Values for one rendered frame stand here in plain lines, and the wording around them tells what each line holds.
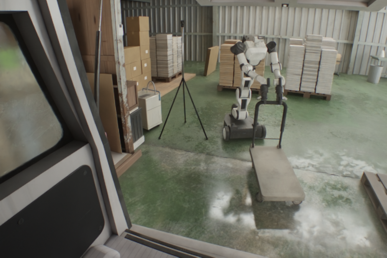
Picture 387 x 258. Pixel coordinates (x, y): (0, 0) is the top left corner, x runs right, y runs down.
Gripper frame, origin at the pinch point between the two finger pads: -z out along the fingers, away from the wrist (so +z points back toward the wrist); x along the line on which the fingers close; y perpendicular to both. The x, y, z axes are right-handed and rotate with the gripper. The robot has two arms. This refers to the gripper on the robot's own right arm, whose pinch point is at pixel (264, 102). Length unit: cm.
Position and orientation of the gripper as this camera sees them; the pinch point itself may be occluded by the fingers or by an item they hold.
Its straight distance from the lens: 250.0
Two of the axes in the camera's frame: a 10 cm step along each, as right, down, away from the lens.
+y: 10.0, 0.3, -0.9
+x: -0.8, -1.5, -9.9
